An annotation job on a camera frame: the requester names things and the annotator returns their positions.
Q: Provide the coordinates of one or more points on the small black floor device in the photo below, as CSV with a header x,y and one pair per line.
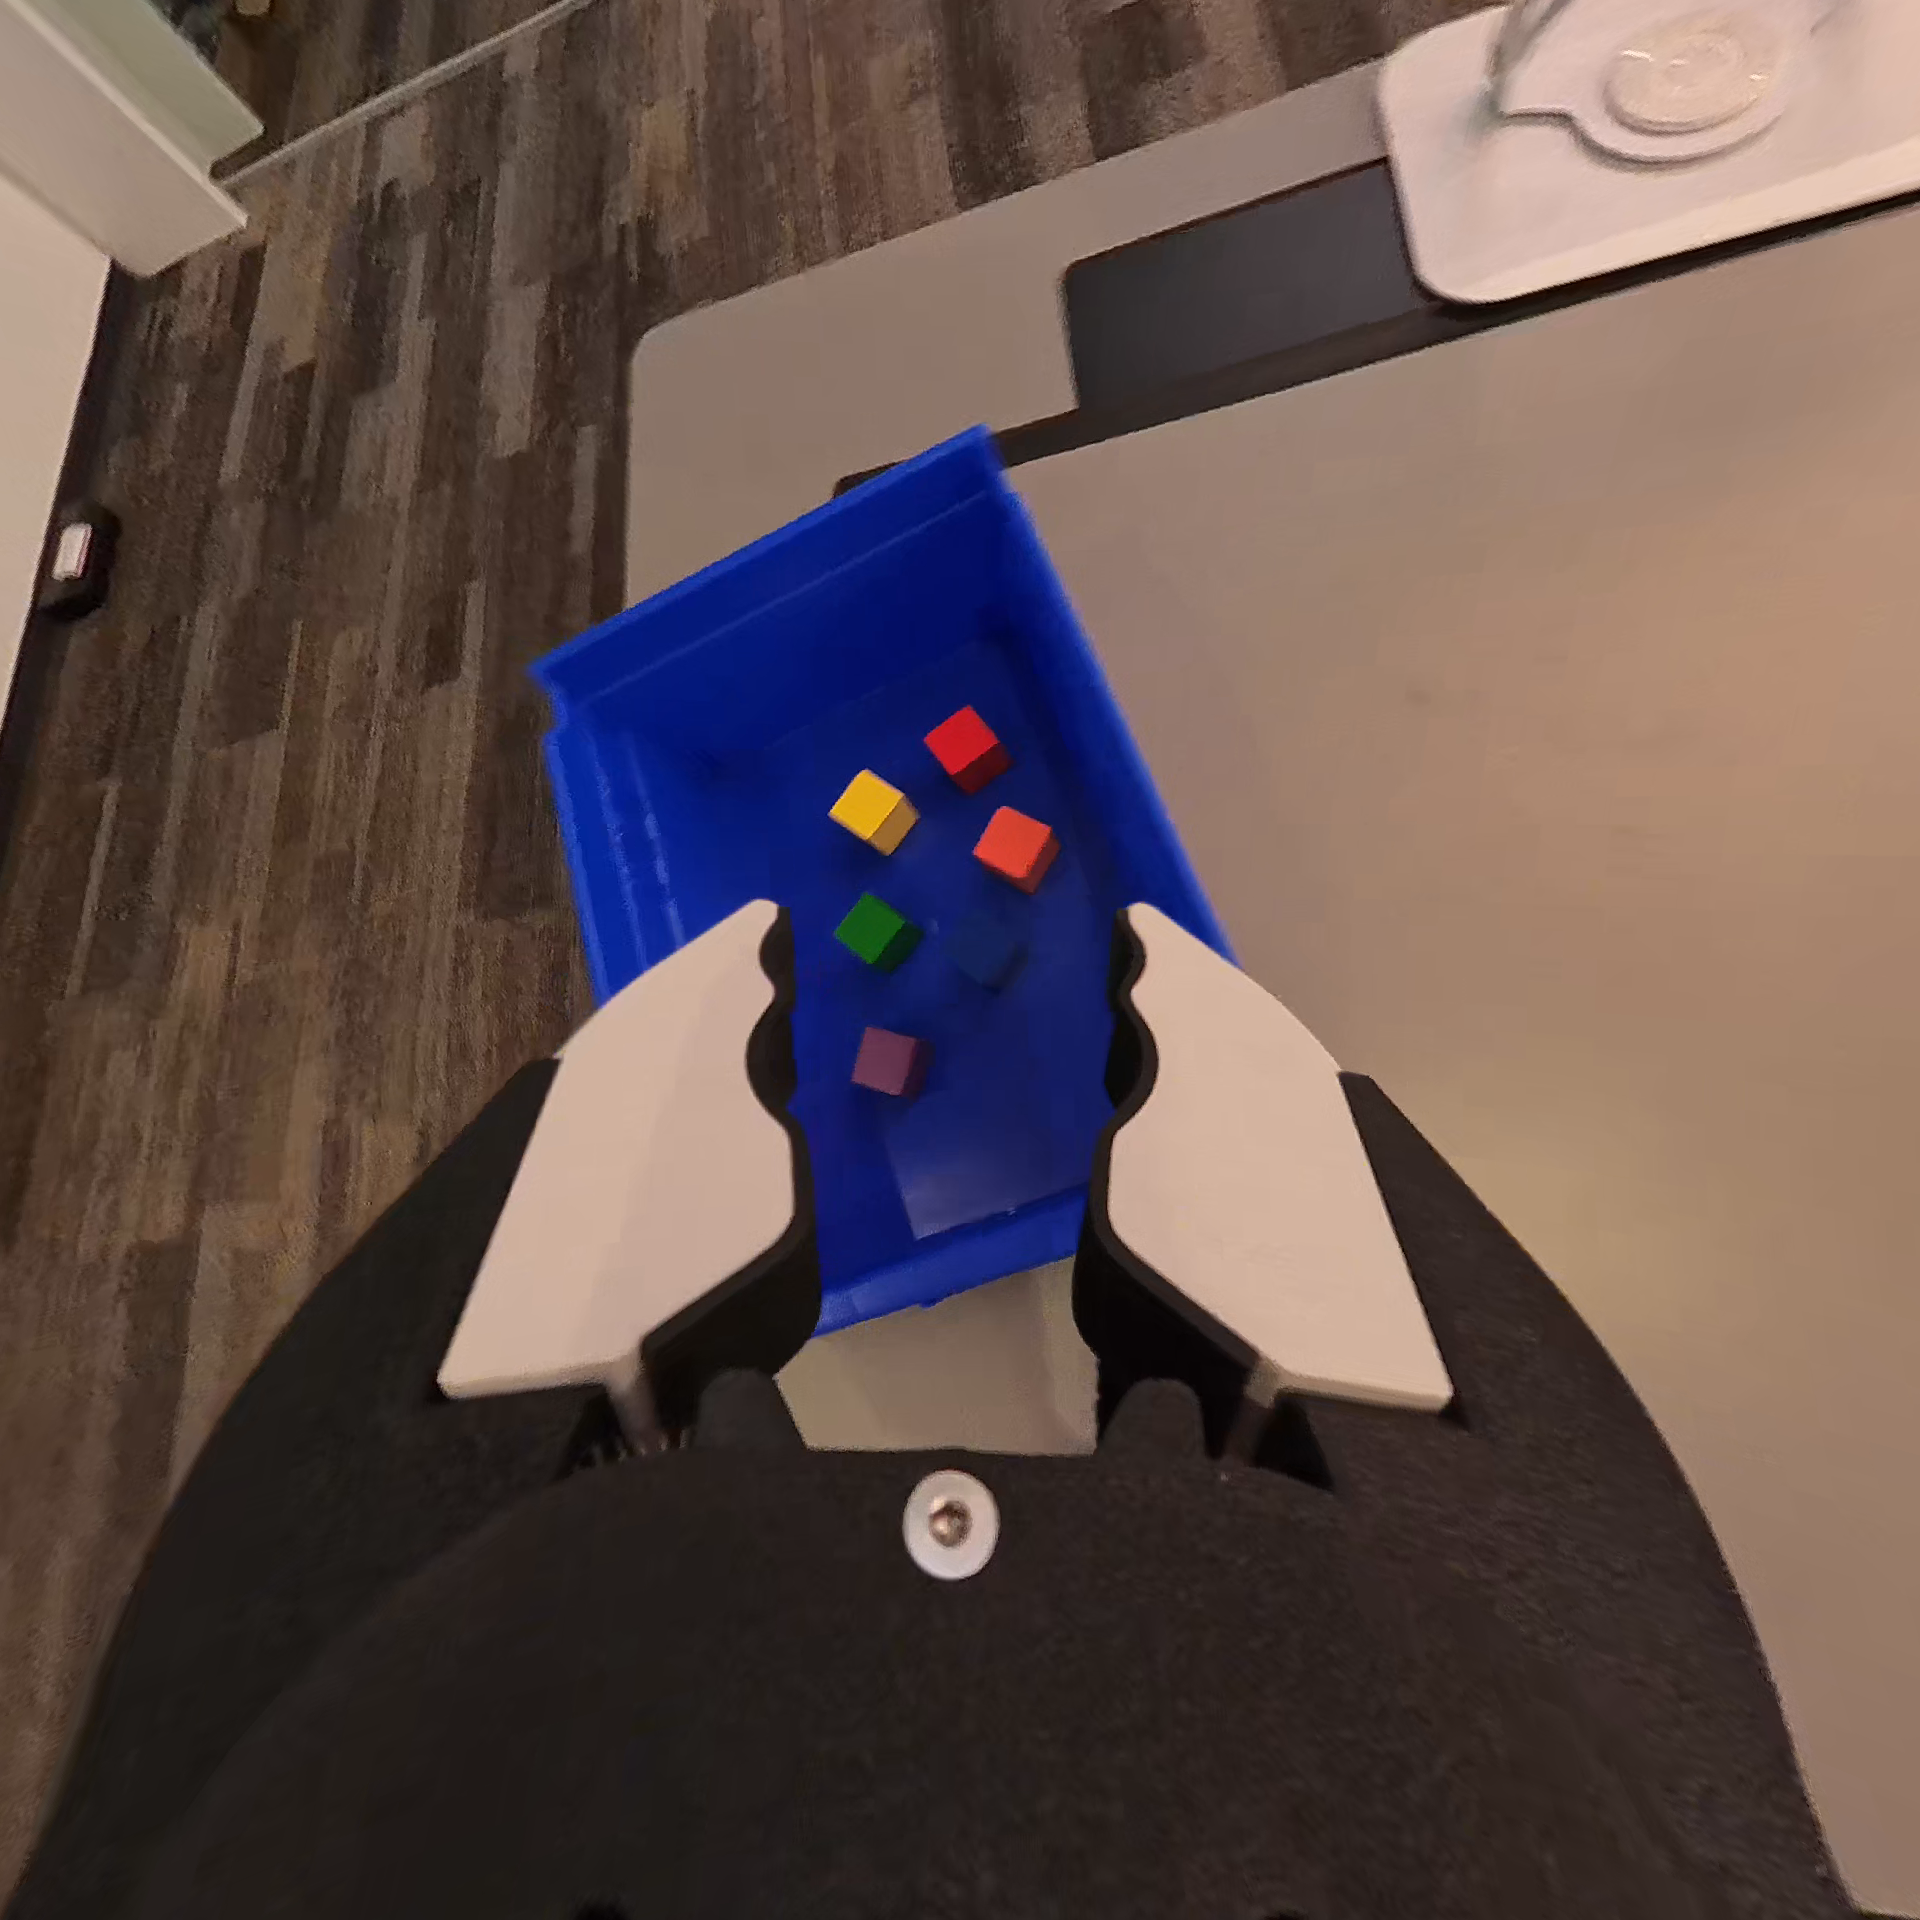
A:
x,y
78,562

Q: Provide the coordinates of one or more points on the blue plastic storage bin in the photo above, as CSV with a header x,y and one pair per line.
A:
x,y
720,674

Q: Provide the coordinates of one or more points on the red wooden cube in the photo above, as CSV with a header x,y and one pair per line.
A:
x,y
962,742

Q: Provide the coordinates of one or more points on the purple wooden cube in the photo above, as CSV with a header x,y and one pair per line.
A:
x,y
889,1061

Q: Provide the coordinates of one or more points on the dark blue wooden cube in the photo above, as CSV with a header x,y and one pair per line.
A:
x,y
987,949

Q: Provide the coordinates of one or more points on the yellow wooden cube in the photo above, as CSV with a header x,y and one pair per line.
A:
x,y
870,807

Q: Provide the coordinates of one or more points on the green wooden cube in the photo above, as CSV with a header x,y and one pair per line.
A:
x,y
872,926

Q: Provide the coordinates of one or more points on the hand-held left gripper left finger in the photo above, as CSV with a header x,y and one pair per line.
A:
x,y
631,1200

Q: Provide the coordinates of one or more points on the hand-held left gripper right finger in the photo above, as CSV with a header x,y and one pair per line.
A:
x,y
1274,1230

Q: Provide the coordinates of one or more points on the orange wooden cube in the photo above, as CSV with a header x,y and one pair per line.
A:
x,y
1013,842

